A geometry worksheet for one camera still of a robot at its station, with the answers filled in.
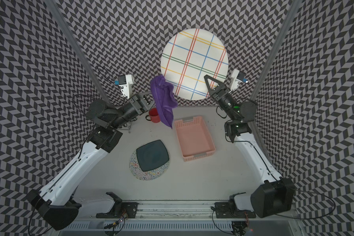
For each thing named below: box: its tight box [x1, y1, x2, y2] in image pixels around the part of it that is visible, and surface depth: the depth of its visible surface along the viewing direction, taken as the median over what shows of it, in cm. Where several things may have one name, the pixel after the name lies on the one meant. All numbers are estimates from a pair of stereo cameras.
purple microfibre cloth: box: [149, 74, 178, 129], surface depth 50 cm
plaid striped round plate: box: [160, 28, 230, 101], surface depth 54 cm
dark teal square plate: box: [136, 139, 170, 172], surface depth 92 cm
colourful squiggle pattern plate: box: [129, 149, 171, 181], surface depth 88 cm
